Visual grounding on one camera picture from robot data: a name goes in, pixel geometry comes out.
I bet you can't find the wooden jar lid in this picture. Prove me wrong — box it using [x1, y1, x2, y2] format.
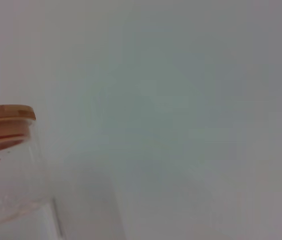
[0, 104, 36, 156]

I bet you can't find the clear glass water dispenser jar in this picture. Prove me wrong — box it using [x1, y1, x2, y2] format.
[0, 117, 64, 240]

